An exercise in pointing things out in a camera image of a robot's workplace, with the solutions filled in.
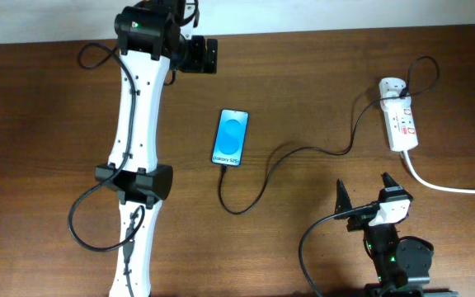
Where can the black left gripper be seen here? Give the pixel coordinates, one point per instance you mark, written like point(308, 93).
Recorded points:
point(197, 63)

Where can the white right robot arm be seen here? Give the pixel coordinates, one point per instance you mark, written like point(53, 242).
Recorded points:
point(402, 263)

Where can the white power strip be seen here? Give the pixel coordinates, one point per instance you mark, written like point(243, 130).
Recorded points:
point(397, 115)

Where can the blue smartphone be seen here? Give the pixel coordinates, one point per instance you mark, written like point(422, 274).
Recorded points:
point(230, 138)

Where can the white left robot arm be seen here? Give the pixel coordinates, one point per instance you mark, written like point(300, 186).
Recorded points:
point(154, 39)

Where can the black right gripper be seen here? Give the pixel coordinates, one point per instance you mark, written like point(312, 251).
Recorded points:
point(344, 200)

